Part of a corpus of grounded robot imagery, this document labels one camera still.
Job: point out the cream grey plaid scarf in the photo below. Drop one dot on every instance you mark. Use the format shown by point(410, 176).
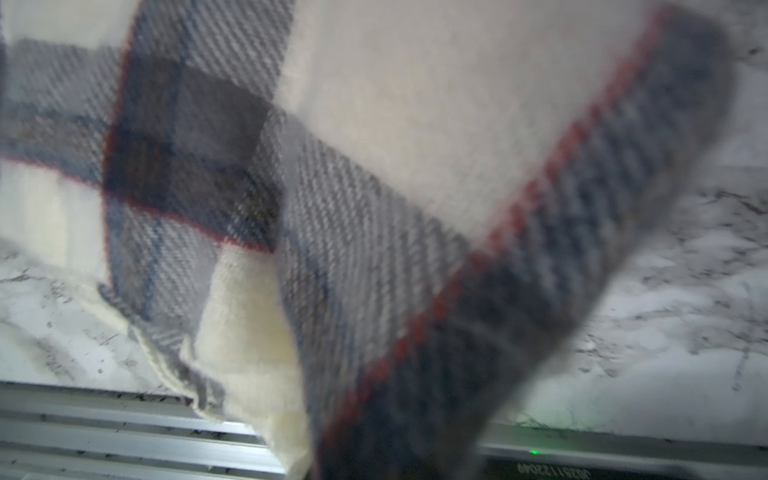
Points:
point(359, 226)

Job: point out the aluminium front rail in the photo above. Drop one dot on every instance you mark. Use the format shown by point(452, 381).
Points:
point(50, 432)

